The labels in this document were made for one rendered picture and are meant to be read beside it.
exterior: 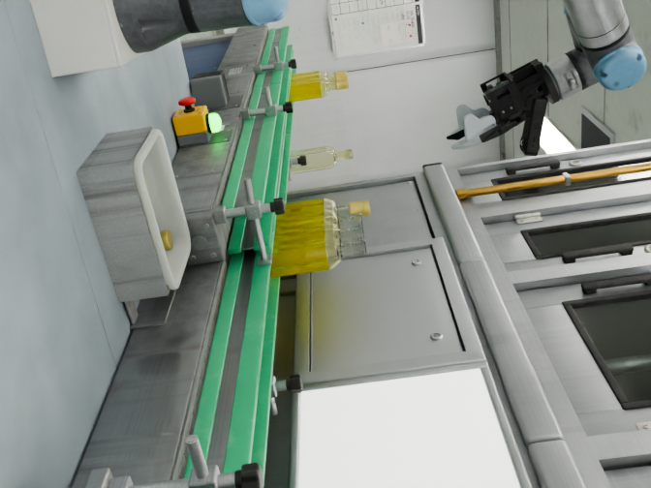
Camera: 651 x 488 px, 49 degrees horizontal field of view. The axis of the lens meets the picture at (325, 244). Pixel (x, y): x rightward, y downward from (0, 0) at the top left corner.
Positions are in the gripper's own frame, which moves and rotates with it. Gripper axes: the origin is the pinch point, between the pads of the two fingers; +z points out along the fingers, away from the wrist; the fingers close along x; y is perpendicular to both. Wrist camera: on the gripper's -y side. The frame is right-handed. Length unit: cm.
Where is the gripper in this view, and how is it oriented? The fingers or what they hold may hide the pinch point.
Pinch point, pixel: (456, 142)
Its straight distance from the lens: 141.3
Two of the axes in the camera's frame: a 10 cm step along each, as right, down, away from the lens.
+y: -4.8, -7.8, -4.0
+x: 0.1, 4.4, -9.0
